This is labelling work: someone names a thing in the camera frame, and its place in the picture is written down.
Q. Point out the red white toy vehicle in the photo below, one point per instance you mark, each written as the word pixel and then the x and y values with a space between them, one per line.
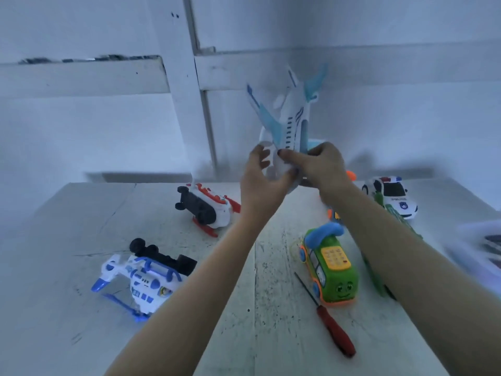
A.
pixel 210 207

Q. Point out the black white toy car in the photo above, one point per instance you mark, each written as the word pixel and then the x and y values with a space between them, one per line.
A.
pixel 393 195

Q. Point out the red screwdriver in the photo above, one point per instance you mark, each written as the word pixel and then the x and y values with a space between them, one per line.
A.
pixel 336 331

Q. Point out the person's left forearm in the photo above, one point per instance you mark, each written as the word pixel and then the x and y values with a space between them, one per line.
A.
pixel 188 301

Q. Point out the green orange toy car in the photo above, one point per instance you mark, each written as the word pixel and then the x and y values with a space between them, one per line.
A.
pixel 333 270

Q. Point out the person's right hand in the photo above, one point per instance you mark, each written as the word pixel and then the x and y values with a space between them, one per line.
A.
pixel 325 168

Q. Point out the white blue toy vehicle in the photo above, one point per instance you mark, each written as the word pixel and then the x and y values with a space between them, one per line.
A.
pixel 145 282

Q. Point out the yellow orange toy car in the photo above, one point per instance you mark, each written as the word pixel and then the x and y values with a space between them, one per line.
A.
pixel 351 175

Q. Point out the person's right forearm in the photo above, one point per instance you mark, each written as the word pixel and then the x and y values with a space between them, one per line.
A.
pixel 415 286

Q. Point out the person's left hand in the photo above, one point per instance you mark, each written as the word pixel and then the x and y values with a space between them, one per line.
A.
pixel 262 188

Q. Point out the white toy airplane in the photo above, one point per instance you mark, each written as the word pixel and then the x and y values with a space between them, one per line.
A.
pixel 293 121

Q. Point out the dark green toy helicopter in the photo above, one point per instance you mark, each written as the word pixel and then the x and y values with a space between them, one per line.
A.
pixel 378 279

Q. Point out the clear plastic container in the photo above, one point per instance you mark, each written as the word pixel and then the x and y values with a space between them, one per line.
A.
pixel 477 258

